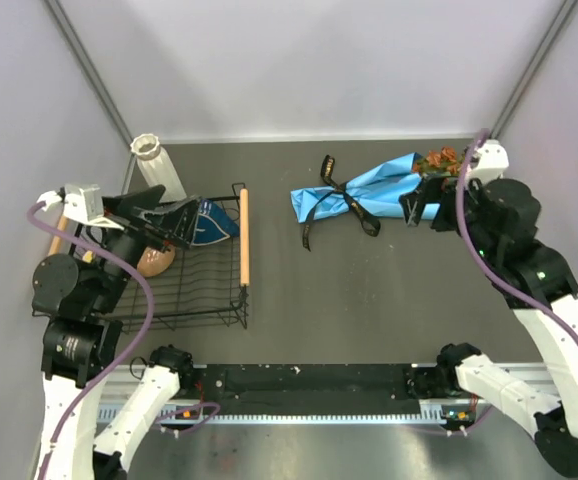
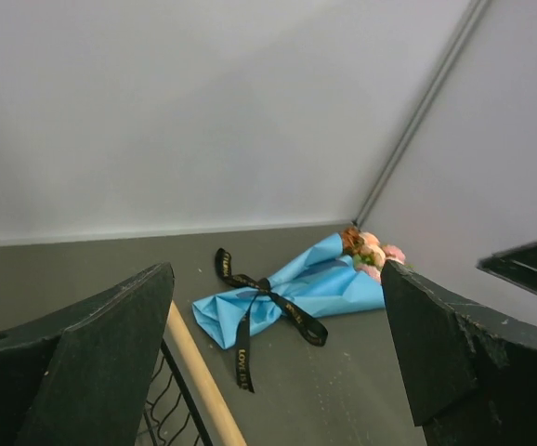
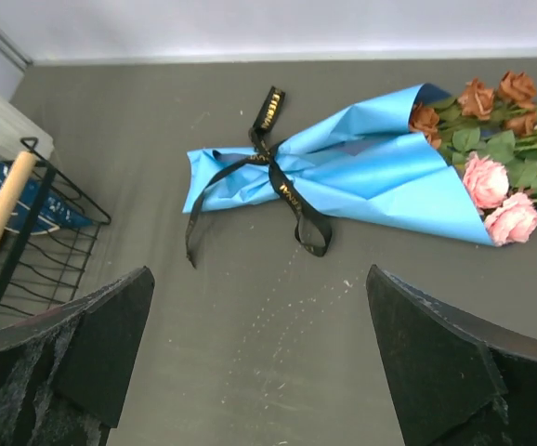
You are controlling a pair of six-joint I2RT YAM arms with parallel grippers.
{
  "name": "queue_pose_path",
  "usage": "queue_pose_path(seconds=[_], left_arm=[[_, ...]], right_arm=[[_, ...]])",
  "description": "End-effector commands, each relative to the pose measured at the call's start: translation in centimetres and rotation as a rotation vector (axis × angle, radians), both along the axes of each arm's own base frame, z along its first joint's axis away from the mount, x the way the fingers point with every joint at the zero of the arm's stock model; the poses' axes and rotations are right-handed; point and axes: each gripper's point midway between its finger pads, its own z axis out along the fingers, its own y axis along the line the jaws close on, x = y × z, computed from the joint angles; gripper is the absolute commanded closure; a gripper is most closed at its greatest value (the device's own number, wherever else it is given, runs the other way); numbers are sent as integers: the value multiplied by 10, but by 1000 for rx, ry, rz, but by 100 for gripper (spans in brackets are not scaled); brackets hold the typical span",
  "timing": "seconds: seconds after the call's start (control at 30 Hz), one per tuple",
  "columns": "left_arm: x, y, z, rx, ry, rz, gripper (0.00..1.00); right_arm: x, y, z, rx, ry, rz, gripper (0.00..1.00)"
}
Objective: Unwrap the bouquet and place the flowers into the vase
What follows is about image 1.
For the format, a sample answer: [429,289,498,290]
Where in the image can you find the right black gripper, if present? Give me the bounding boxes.
[398,170,500,263]

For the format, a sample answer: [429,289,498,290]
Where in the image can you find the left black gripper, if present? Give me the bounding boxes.
[92,182,204,309]

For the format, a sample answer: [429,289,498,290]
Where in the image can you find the blue wrapping paper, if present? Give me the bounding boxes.
[290,153,421,223]

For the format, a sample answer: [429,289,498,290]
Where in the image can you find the pink and brown flower bouquet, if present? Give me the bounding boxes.
[411,146,466,177]

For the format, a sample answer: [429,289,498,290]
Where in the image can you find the black ribbon gold lettering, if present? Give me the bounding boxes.
[300,154,382,252]

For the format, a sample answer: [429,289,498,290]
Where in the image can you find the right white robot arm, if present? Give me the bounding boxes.
[399,176,578,478]

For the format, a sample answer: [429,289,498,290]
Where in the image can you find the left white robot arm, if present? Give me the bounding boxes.
[27,185,202,479]

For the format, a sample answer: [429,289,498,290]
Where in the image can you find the white ribbed ceramic vase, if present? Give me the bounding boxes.
[130,133,187,202]

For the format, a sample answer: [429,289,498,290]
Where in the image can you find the blue leaf-pattern plate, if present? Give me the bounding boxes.
[190,198,240,247]

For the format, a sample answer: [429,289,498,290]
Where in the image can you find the brown ceramic bowl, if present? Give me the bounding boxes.
[137,248,175,278]

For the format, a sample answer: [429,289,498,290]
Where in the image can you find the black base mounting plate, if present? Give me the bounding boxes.
[180,364,448,416]

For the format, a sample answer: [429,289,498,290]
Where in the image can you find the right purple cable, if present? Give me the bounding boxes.
[456,128,578,396]

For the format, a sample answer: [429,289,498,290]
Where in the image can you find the purple cable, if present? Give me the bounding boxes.
[28,199,156,480]
[456,128,578,396]

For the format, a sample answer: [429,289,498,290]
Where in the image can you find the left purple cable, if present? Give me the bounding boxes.
[28,199,156,480]

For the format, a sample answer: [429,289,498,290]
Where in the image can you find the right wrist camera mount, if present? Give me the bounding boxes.
[457,138,509,192]

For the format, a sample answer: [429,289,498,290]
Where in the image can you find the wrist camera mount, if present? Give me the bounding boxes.
[38,183,124,230]
[457,138,509,192]

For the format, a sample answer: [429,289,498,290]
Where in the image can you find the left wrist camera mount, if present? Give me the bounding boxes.
[38,183,124,230]

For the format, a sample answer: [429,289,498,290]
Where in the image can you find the black wire dish basket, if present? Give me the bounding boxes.
[47,182,251,335]

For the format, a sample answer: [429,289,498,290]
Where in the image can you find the aluminium slotted rail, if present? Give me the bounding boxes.
[96,364,578,426]

